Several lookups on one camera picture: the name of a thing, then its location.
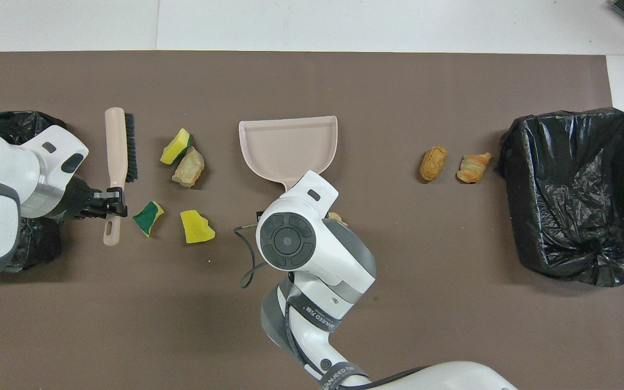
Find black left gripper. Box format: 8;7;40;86
58;176;128;220

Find small green yellow sponge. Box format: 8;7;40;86
132;200;165;237

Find beige brush black bristles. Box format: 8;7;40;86
103;107;138;246

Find pale striped pastry chunk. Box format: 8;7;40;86
172;146;205;188

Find yellow sponge green backing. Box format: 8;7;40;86
160;128;193;165

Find plain yellow sponge piece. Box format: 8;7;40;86
180;210;216;244

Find beige plastic dustpan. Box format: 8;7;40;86
238;115;339;191

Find brown bread roll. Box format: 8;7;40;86
419;146;448;182

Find striped orange croissant piece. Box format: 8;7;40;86
456;152;492;184

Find crumpled black bag-lined bin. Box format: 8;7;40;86
0;111;69;271

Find open black bag-lined bin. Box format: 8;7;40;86
494;107;624;288

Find brown table mat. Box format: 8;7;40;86
0;51;624;390

